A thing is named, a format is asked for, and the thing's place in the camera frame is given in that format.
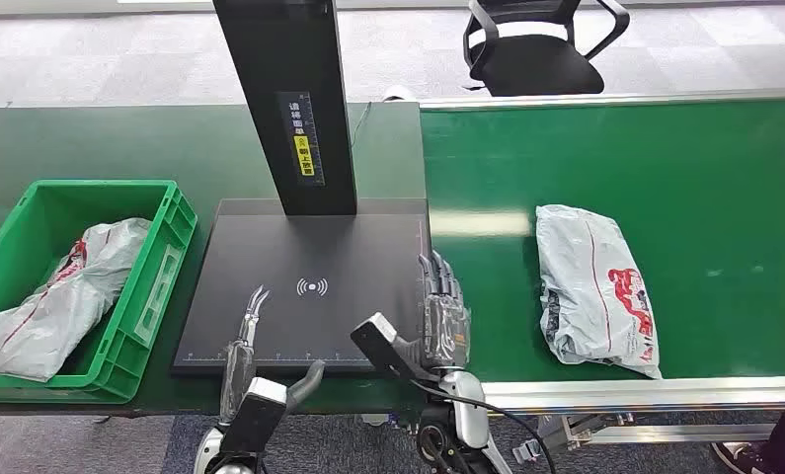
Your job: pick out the black office chair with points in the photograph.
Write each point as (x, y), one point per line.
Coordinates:
(536, 65)

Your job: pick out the black weighing device with column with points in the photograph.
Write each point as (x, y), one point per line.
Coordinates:
(300, 248)

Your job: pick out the yellow label sticker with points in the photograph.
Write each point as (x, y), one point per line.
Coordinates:
(304, 156)

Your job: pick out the grey courier package red print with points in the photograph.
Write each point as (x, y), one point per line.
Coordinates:
(582, 294)

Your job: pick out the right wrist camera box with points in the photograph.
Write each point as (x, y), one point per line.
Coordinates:
(379, 343)

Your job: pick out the grey courier package bag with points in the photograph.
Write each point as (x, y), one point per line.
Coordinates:
(71, 294)

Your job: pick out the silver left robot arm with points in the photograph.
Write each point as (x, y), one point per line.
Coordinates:
(205, 455)

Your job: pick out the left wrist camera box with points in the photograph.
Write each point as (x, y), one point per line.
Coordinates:
(254, 418)

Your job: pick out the green conveyor belt aluminium frame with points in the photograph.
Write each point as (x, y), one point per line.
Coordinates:
(693, 163)

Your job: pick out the green plastic basket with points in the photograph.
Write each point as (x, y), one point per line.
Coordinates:
(169, 216)

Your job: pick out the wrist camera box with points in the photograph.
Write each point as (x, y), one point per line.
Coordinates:
(254, 418)
(379, 343)

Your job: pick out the white round object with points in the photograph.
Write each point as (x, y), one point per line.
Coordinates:
(400, 94)

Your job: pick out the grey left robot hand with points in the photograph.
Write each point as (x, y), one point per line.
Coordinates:
(238, 373)

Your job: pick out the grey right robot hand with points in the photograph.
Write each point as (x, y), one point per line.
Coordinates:
(446, 327)

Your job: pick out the person's shoe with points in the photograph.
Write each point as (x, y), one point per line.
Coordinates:
(739, 458)

